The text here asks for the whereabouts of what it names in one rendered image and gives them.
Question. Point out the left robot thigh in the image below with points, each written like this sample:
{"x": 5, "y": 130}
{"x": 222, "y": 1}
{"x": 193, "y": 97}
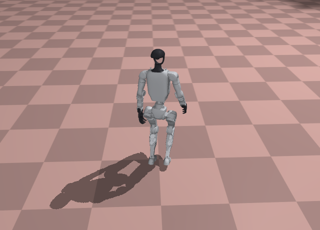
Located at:
{"x": 153, "y": 122}

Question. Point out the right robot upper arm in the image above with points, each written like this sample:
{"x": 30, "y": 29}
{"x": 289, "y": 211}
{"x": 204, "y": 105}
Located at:
{"x": 174, "y": 77}

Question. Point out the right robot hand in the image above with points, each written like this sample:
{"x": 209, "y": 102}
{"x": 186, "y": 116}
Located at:
{"x": 185, "y": 108}

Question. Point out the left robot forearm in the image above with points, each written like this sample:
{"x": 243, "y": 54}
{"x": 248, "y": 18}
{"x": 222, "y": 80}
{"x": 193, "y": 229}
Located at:
{"x": 139, "y": 102}

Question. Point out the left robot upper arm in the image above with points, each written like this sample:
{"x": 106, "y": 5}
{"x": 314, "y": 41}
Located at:
{"x": 141, "y": 83}

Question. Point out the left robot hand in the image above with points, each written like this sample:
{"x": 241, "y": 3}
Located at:
{"x": 140, "y": 116}

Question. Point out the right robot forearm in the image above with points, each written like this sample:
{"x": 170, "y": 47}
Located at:
{"x": 182, "y": 99}

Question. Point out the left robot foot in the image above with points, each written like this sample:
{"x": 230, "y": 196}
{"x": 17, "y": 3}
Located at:
{"x": 151, "y": 160}

